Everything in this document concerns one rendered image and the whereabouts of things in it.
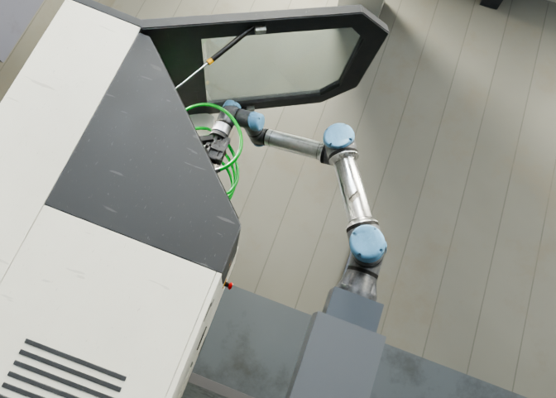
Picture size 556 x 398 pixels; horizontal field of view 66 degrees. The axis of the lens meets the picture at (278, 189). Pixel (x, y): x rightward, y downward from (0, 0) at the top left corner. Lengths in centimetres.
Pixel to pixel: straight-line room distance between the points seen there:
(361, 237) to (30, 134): 111
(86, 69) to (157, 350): 93
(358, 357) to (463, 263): 307
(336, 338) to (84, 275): 81
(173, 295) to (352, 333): 60
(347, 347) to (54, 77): 131
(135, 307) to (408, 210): 343
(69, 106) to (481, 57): 462
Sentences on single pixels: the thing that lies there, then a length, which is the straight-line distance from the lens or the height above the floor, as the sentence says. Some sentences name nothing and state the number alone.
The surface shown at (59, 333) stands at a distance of 143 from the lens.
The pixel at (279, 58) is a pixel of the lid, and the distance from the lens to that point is 192.
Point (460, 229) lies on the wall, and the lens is 456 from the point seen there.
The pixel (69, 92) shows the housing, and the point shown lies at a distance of 160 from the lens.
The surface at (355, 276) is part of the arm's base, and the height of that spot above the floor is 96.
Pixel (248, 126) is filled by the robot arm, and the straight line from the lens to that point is 179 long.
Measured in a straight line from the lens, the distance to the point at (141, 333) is 137.
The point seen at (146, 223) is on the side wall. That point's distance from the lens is 139.
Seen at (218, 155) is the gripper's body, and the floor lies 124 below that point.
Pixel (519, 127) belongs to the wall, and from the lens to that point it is 520.
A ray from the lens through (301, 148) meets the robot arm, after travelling 182.
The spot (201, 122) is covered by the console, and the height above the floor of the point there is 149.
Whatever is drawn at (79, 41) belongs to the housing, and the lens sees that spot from 168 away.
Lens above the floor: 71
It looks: 16 degrees up
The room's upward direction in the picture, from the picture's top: 21 degrees clockwise
